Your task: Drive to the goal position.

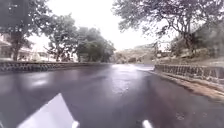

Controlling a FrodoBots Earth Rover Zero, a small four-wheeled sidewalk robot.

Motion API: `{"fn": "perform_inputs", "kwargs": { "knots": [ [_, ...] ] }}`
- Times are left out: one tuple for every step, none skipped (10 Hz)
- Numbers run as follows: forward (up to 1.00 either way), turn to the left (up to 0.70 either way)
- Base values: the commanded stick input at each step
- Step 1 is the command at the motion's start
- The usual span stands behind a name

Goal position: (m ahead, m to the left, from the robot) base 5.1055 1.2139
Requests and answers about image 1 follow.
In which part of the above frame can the dense green tree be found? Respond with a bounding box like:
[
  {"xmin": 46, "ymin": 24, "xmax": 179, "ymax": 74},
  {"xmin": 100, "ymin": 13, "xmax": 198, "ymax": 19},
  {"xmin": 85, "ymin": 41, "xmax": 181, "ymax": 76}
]
[{"xmin": 74, "ymin": 26, "xmax": 117, "ymax": 64}]

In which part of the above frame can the large dark tree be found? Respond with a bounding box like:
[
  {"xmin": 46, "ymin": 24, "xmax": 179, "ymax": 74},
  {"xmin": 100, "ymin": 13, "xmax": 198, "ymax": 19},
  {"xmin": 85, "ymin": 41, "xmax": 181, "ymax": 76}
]
[{"xmin": 0, "ymin": 0, "xmax": 53, "ymax": 63}]

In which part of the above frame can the distant hillside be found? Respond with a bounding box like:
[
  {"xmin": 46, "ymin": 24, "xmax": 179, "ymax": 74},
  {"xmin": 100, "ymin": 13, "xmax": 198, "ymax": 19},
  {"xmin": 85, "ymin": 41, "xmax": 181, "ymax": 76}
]
[{"xmin": 114, "ymin": 42, "xmax": 158, "ymax": 65}]

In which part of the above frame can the dark asphalt road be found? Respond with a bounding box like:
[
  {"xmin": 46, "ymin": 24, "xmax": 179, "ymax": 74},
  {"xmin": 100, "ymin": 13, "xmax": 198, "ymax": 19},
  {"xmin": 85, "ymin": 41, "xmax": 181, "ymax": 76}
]
[{"xmin": 0, "ymin": 63, "xmax": 224, "ymax": 128}]

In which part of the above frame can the long low stone wall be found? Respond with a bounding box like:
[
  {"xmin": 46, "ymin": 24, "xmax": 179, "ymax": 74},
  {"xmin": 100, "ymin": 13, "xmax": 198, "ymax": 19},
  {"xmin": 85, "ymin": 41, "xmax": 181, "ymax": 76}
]
[{"xmin": 0, "ymin": 61, "xmax": 112, "ymax": 74}]

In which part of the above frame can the stone wall with verge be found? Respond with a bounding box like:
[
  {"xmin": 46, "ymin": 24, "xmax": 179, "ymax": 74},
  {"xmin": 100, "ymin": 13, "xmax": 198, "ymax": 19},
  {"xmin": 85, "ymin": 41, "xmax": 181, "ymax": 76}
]
[{"xmin": 153, "ymin": 63, "xmax": 224, "ymax": 86}]

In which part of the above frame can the pale low building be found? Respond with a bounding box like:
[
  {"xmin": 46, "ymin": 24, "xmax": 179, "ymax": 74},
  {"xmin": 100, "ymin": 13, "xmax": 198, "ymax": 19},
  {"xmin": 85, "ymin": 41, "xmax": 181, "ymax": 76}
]
[{"xmin": 0, "ymin": 33, "xmax": 57, "ymax": 63}]

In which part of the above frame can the overgrown slope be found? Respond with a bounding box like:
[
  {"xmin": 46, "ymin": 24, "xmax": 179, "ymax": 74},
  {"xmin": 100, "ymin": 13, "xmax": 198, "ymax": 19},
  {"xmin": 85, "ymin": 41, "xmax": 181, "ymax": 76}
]
[{"xmin": 155, "ymin": 21, "xmax": 224, "ymax": 67}]

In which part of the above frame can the tall green tree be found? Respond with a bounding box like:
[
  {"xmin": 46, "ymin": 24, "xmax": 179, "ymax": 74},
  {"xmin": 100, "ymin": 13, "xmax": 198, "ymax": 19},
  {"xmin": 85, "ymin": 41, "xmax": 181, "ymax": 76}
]
[{"xmin": 45, "ymin": 13, "xmax": 80, "ymax": 63}]

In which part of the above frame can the pale dirt verge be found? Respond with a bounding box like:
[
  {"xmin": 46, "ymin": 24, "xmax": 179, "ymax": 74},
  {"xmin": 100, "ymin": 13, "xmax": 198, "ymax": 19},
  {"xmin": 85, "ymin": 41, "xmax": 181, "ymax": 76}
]
[{"xmin": 147, "ymin": 69, "xmax": 224, "ymax": 104}]

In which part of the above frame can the robot's own part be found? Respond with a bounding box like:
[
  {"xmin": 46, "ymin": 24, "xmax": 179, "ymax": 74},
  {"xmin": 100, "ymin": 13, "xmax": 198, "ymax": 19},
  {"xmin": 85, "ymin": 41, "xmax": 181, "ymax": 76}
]
[
  {"xmin": 71, "ymin": 120, "xmax": 81, "ymax": 128},
  {"xmin": 142, "ymin": 119, "xmax": 156, "ymax": 128}
]

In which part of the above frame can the spreading overhanging tree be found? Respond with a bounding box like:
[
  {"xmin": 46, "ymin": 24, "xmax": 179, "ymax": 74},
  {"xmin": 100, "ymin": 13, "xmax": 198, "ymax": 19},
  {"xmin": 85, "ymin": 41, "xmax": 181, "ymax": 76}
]
[{"xmin": 111, "ymin": 0, "xmax": 224, "ymax": 58}]

